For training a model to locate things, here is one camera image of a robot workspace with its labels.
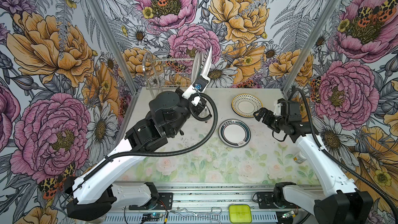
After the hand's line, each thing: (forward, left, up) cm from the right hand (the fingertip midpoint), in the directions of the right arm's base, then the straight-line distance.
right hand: (260, 122), depth 79 cm
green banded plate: (+6, +9, -20) cm, 23 cm away
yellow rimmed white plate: (+26, -1, -18) cm, 32 cm away
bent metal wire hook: (-35, +38, -21) cm, 56 cm away
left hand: (-4, +30, +27) cm, 40 cm away
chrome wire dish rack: (+49, +54, -6) cm, 73 cm away
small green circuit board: (-35, +52, -20) cm, 66 cm away
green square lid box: (-36, +13, -19) cm, 42 cm away
